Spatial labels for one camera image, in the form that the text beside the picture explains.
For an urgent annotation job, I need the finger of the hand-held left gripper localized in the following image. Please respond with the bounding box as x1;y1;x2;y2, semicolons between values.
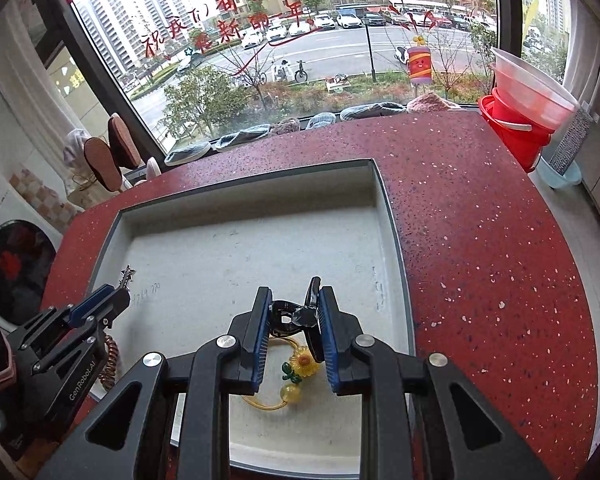
29;289;132;377
14;284;120;352

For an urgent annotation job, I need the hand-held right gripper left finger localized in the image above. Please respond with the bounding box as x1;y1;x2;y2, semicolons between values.
37;286;273;480

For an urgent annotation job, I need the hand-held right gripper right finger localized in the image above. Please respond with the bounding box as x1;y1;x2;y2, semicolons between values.
316;285;553;480

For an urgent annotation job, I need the black claw hair clip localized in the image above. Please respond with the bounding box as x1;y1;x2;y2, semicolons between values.
270;276;327;363

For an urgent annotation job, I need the grey rectangular tray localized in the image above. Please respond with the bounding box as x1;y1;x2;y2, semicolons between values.
77;158;416;478

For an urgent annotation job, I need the washing machine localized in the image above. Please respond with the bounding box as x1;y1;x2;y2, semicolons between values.
0;170;63;333

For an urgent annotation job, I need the brown sole slipper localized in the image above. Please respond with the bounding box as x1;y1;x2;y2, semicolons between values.
83;137;123;193
107;114;142;170

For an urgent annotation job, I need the brown fuzzy slipper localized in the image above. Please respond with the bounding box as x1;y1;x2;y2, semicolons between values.
270;117;301;136

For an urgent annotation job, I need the white curtain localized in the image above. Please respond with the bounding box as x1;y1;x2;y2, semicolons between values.
0;0;101;161

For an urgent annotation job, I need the pink fuzzy slipper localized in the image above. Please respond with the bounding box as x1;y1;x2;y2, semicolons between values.
407;92;461;113

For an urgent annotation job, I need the red plastic bucket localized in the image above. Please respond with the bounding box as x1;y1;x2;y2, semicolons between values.
478;87;556;173

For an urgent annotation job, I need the light blue basin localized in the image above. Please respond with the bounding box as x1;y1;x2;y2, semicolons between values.
536;155;583;191

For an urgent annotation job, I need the firecracker window sticker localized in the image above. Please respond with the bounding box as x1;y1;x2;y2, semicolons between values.
407;35;433;86

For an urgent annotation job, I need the street lamp pole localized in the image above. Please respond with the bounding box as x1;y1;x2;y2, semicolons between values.
365;22;377;81

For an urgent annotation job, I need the red window writing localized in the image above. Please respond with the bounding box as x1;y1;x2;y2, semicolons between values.
142;0;321;61

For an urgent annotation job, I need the grey speckled board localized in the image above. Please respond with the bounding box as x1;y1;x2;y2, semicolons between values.
549;107;595;173

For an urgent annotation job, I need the row of parked cars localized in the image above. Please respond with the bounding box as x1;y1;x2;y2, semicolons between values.
177;0;496;71

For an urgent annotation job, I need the yellow sunflower hair tie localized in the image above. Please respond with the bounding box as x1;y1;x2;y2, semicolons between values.
242;336;323;409

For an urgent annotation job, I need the brown spiral hair tie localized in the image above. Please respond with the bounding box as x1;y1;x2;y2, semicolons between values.
100;335;120;390

